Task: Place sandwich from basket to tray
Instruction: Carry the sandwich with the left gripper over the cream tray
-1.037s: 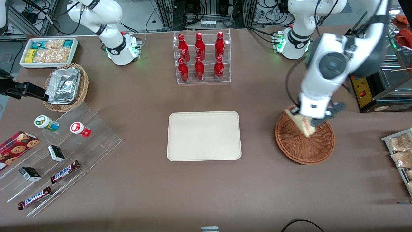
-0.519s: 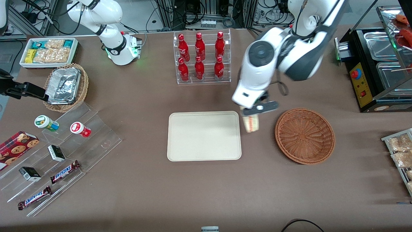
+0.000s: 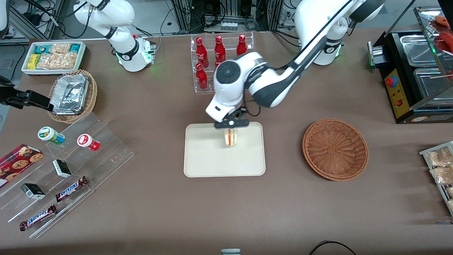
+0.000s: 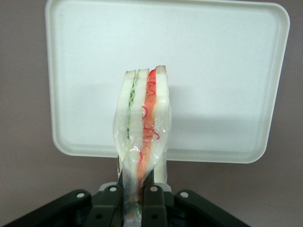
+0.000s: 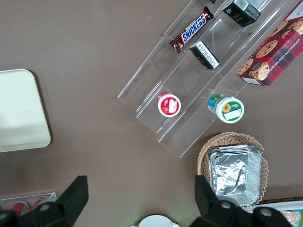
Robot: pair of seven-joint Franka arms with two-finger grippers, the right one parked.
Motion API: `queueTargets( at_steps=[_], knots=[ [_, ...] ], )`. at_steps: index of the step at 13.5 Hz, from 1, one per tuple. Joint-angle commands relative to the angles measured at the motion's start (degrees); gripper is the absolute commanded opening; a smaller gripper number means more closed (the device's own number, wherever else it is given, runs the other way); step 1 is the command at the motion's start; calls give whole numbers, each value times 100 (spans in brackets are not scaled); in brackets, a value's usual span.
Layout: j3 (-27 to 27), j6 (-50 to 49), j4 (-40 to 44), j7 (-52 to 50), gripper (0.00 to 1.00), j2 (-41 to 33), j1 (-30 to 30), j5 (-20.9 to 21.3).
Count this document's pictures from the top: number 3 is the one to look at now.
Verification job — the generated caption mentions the Snickers chocolate bar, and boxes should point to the Snickers chocolate bar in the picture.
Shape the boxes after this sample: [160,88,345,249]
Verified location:
[19,204,58,232]
[55,176,89,203]

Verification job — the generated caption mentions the sandwich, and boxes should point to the sandwich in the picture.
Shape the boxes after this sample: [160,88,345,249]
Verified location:
[224,128,239,147]

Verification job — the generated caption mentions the black cable loop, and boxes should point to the black cable loop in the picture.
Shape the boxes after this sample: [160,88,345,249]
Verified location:
[308,240,358,255]

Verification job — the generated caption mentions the clear bag of fried snacks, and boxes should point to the clear bag of fried snacks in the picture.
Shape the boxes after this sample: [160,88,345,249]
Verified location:
[426,148,453,168]
[430,166,453,185]

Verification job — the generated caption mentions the small black carton box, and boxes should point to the small black carton box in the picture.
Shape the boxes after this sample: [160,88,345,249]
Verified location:
[52,159,73,179]
[20,183,46,200]

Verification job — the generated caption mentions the white snack bin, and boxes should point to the white snack bin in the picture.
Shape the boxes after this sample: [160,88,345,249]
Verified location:
[21,40,87,76]

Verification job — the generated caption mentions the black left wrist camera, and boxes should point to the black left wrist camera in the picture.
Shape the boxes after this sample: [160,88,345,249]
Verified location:
[213,119,250,129]

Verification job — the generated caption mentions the stacked aluminium foil containers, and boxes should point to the stacked aluminium foil containers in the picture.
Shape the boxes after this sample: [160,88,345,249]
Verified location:
[49,73,90,116]

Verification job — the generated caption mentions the red tartan cookie box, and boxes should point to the red tartan cookie box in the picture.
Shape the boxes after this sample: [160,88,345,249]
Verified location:
[0,143,44,188]

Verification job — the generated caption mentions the clear acrylic stepped stand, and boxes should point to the clear acrylic stepped stand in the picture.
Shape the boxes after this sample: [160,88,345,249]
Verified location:
[0,112,135,239]

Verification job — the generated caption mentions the tray of wrapped sandwiches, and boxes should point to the tray of wrapped sandwiches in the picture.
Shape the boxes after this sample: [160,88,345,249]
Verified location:
[419,141,453,217]

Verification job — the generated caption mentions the clear bag of crackers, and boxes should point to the clear bag of crackers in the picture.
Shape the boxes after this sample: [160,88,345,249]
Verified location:
[37,52,77,70]
[50,43,73,54]

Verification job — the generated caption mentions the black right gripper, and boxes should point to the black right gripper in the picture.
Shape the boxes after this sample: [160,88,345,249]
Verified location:
[0,75,51,108]

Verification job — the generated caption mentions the green lid sunflower cup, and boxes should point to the green lid sunflower cup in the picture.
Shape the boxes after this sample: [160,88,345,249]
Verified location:
[38,126,65,145]

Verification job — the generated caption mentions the red lid yogurt cup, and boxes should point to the red lid yogurt cup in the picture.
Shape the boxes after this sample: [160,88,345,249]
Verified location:
[77,134,101,152]

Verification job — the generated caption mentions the clear acrylic bottle rack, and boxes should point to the clear acrylic bottle rack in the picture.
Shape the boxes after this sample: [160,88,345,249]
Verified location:
[190,32,255,94]

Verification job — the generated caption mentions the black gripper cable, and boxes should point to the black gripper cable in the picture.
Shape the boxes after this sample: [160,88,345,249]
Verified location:
[243,97,262,118]

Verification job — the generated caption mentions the brown wicker basket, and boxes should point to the brown wicker basket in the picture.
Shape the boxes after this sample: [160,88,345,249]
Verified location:
[302,118,369,181]

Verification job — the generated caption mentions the red sausages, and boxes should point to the red sausages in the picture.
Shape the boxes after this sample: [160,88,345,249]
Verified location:
[433,16,453,54]

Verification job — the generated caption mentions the steel warmer pan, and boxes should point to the steel warmer pan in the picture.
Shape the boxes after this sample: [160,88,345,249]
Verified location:
[400,34,438,67]
[413,67,453,100]

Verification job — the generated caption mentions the cream plastic tray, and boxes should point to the cream plastic tray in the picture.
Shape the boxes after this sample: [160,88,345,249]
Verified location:
[183,122,266,178]

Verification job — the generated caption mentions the light wicker basket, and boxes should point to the light wicker basket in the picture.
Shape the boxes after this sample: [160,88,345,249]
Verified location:
[47,69,98,124]

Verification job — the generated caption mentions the black food warmer machine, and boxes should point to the black food warmer machine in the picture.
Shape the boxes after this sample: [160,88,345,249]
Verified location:
[367,5,453,125]

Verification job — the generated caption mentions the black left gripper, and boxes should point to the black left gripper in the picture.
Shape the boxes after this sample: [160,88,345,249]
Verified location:
[221,107,248,120]

